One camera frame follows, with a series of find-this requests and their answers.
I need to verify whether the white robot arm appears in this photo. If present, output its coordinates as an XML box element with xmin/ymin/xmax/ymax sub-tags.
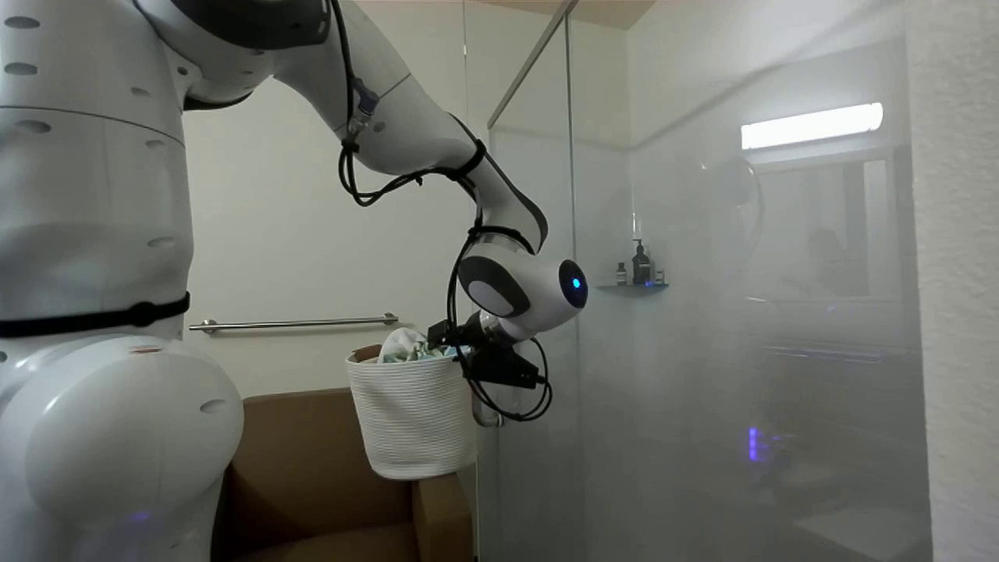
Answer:
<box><xmin>0</xmin><ymin>0</ymin><xmax>588</xmax><ymax>562</ymax></box>

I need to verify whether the white woven laundry basket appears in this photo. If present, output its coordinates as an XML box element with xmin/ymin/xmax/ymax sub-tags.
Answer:
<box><xmin>347</xmin><ymin>343</ymin><xmax>477</xmax><ymax>480</ymax></box>

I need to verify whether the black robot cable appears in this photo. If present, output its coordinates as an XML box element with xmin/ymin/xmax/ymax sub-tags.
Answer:
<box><xmin>327</xmin><ymin>0</ymin><xmax>560</xmax><ymax>426</ymax></box>

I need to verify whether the glass shower door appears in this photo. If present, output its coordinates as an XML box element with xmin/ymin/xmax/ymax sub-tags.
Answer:
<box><xmin>460</xmin><ymin>0</ymin><xmax>588</xmax><ymax>562</ymax></box>

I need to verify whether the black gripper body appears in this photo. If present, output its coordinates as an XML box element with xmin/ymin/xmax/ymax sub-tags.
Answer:
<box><xmin>427</xmin><ymin>317</ymin><xmax>541</xmax><ymax>387</ymax></box>

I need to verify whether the colourful towel in basket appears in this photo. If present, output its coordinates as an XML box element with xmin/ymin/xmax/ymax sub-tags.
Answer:
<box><xmin>377</xmin><ymin>327</ymin><xmax>461</xmax><ymax>363</ymax></box>

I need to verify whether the brown armchair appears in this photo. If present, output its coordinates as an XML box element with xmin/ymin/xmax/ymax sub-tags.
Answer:
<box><xmin>211</xmin><ymin>392</ymin><xmax>477</xmax><ymax>562</ymax></box>

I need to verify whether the chrome towel bar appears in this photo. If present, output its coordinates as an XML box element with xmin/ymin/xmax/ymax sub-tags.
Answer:
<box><xmin>191</xmin><ymin>311</ymin><xmax>399</xmax><ymax>336</ymax></box>

